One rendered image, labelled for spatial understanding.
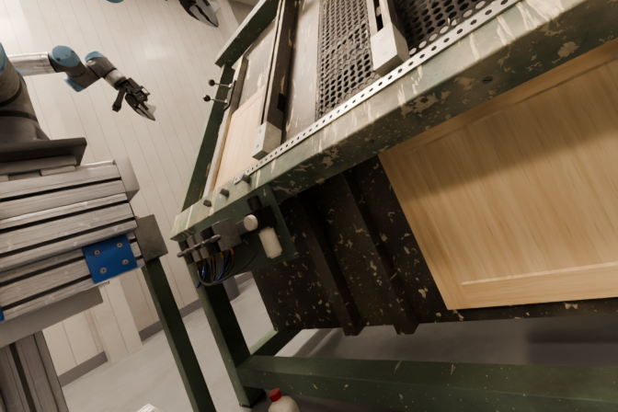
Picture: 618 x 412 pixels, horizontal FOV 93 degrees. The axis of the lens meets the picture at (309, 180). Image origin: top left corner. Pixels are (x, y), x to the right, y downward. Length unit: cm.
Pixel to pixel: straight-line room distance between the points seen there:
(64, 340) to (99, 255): 359
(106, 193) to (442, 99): 77
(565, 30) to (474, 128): 31
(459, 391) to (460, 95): 66
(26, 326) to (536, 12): 113
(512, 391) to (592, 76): 67
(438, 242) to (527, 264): 21
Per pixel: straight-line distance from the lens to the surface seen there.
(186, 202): 154
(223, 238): 96
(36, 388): 104
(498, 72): 66
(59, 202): 82
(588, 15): 65
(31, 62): 154
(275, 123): 107
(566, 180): 88
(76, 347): 442
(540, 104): 86
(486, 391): 88
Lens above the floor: 70
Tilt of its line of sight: 5 degrees up
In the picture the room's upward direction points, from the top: 23 degrees counter-clockwise
